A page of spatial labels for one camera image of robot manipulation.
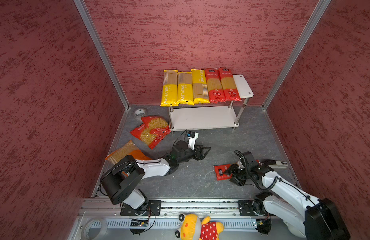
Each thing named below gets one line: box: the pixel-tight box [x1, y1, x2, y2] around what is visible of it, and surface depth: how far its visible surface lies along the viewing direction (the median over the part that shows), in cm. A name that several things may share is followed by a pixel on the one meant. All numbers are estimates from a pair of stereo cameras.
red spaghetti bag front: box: [214, 164, 233, 181], surface depth 86 cm
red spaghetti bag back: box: [218, 67, 242, 102], surface depth 83 cm
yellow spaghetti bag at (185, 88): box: [176, 71, 195, 106], surface depth 80 cm
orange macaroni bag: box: [104, 140, 152, 165], surface depth 92 cm
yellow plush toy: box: [175, 213, 225, 240], surface depth 65 cm
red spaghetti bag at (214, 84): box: [204, 68, 226, 104], surface depth 83 cm
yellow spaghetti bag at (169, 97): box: [160, 69, 179, 107], surface depth 79 cm
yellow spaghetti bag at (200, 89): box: [191, 69, 211, 104], surface depth 81 cm
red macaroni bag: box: [130, 116, 171, 150], surface depth 100 cm
